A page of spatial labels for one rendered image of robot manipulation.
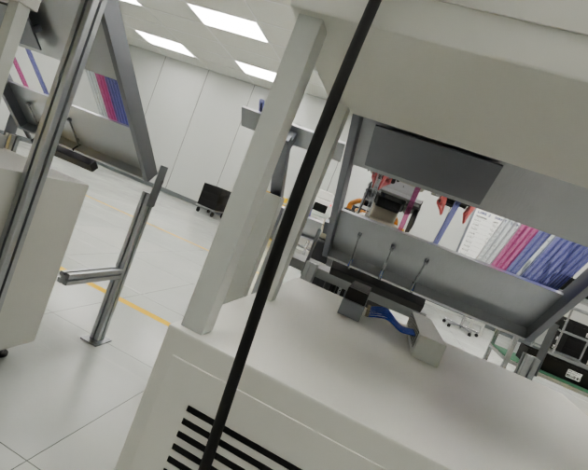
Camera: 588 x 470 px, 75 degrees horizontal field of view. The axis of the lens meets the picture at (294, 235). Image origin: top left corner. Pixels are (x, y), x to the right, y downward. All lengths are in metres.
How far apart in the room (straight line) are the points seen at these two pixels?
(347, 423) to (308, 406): 0.04
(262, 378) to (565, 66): 0.42
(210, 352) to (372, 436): 0.19
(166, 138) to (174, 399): 9.34
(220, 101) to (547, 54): 9.00
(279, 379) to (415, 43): 0.38
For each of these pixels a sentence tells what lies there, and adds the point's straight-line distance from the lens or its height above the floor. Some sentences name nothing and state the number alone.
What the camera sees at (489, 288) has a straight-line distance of 1.30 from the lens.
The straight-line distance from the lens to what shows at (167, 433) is 0.51.
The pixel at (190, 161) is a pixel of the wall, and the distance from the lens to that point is 9.29.
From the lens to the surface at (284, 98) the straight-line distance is 0.45.
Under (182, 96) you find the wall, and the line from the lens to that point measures 9.83.
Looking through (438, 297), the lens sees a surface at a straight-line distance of 1.34.
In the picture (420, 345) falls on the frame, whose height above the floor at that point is 0.65.
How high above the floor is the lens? 0.80
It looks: 4 degrees down
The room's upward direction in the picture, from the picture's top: 22 degrees clockwise
